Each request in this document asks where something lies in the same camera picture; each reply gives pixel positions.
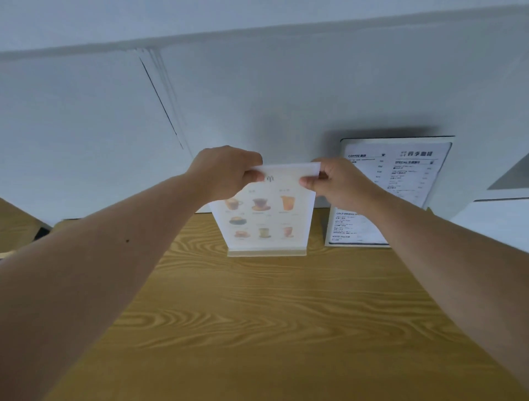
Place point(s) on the person's right hand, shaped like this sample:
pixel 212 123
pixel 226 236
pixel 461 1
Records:
pixel 347 188

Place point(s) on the grey framed menu stand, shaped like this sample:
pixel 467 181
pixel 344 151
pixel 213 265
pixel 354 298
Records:
pixel 409 173

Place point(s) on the person's left hand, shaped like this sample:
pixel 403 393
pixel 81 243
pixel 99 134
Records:
pixel 221 173

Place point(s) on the person's right forearm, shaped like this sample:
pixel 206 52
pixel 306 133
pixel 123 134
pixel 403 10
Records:
pixel 463 268

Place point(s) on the neighbouring wooden table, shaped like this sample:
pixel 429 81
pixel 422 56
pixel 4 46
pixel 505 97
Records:
pixel 16 227

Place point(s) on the person's left forearm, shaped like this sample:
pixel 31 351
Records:
pixel 82 281

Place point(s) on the white paper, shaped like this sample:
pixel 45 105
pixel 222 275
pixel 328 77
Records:
pixel 264 223

